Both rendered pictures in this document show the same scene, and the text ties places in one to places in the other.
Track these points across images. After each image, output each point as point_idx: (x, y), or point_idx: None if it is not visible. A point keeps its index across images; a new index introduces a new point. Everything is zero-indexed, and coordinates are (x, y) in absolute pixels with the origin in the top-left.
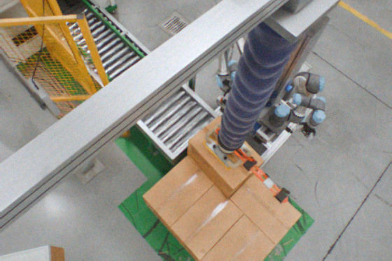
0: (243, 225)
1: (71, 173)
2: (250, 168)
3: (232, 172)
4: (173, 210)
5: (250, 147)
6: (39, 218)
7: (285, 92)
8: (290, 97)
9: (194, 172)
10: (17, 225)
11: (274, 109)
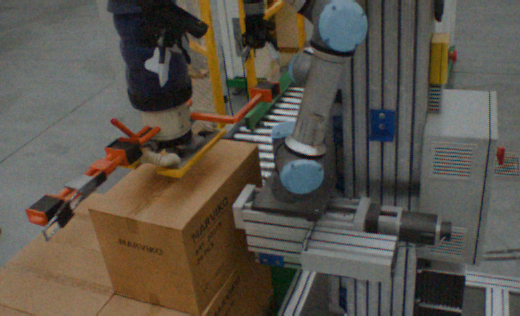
0: None
1: None
2: (106, 147)
3: (128, 195)
4: (69, 229)
5: (205, 200)
6: (64, 184)
7: (414, 206)
8: None
9: None
10: (51, 173)
11: (323, 178)
